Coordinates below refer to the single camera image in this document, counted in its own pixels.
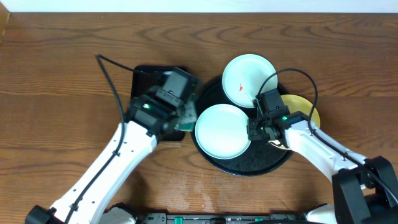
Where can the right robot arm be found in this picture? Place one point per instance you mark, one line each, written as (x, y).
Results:
(364, 190)

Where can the green sponge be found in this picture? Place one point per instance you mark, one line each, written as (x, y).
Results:
(186, 125)

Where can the light blue plate top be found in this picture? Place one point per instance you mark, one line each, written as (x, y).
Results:
(243, 77)

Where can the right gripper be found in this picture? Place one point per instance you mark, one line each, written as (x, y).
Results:
(251, 133)

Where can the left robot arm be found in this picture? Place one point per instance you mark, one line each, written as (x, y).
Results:
(87, 200)

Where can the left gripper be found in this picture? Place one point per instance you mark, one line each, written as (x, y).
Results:
(182, 112)

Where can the black rectangular tray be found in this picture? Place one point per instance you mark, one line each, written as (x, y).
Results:
(143, 81)

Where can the black round tray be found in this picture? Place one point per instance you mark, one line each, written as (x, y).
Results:
(259, 158)

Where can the light blue plate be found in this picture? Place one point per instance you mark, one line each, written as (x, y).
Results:
(243, 77)
(220, 131)

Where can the light blue plate bottom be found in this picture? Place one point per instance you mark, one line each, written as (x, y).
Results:
(220, 131)

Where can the yellow plate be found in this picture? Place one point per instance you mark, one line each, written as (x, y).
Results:
(297, 103)

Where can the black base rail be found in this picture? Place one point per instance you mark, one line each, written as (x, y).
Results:
(122, 215)

